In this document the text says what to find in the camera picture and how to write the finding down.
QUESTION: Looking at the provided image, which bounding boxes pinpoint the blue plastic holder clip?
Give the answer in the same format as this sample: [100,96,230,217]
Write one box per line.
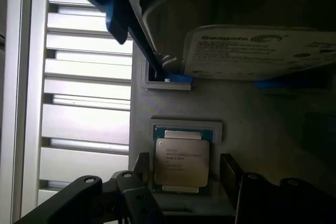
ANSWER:
[164,71,195,86]

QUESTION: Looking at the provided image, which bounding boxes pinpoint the grey 3D-printed parts rack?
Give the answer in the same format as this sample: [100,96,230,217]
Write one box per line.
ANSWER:
[127,0,336,224]

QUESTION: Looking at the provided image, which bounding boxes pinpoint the Intel CPU silver heat spreader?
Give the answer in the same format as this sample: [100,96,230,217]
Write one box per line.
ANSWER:
[153,125,214,196]

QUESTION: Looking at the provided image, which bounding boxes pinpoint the Seagate hard disk drive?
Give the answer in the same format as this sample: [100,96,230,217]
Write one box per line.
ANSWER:
[182,25,336,81]

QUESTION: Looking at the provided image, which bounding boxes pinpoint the aluminium table frame rail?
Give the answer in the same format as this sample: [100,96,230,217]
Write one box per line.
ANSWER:
[5,0,50,224]

